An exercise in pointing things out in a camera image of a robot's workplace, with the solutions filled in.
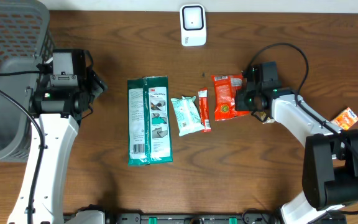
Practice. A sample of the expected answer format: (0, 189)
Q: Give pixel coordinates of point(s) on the red snack bag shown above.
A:
(225, 87)

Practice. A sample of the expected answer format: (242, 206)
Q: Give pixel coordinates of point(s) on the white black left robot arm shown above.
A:
(41, 196)

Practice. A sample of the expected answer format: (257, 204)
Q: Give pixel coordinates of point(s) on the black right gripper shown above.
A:
(240, 104)

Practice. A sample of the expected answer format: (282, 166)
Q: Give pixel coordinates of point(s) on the grey plastic shopping basket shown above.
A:
(25, 41)

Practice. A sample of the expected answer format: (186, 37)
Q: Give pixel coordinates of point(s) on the small orange tissue pack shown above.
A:
(345, 119)

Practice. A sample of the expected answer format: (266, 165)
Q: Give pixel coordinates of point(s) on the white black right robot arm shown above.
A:
(330, 163)

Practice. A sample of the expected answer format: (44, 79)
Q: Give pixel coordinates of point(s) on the white barcode scanner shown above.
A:
(193, 25)

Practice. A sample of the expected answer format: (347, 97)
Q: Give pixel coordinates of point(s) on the small red Nescafe packet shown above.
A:
(204, 109)

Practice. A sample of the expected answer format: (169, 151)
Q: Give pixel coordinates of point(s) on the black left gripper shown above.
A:
(97, 83)

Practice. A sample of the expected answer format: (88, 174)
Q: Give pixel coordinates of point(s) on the dark green packet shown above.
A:
(148, 121)

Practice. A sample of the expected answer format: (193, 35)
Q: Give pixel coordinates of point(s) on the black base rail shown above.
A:
(96, 214)

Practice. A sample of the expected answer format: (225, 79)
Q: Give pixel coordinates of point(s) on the yellow green juice carton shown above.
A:
(265, 118)

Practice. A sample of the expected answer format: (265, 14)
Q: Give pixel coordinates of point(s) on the light green wet wipes pack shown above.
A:
(188, 117)

